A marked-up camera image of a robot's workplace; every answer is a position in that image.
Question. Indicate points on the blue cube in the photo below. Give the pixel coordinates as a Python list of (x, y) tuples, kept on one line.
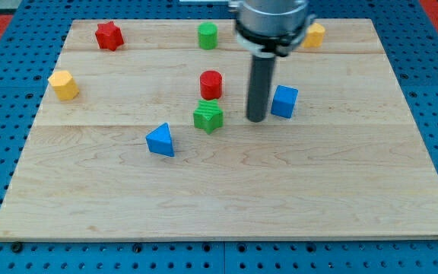
[(284, 101)]

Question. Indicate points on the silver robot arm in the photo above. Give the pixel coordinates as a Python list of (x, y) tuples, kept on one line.
[(270, 28)]

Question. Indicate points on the green star block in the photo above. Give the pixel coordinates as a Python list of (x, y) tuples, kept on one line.
[(208, 116)]

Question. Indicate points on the red cylinder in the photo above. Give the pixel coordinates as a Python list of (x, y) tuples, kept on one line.
[(210, 85)]

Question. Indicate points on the blue triangle block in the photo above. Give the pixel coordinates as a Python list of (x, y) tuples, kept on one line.
[(159, 141)]

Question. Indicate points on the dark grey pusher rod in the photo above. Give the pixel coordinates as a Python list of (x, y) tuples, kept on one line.
[(260, 77)]

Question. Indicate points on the green cylinder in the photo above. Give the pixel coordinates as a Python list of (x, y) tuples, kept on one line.
[(207, 35)]

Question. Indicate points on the light wooden board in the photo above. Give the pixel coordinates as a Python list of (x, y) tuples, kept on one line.
[(349, 165)]

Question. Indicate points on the yellow hexagon block right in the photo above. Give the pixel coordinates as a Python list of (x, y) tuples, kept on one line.
[(314, 36)]

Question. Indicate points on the yellow hexagon block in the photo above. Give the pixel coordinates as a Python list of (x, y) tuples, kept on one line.
[(314, 36), (64, 85)]

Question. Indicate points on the red star block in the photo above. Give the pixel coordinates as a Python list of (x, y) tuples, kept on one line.
[(109, 36)]

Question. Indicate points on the yellow hexagon block left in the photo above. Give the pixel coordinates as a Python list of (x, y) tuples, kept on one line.
[(64, 85)]

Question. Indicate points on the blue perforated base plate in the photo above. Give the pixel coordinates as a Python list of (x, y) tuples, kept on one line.
[(29, 49)]

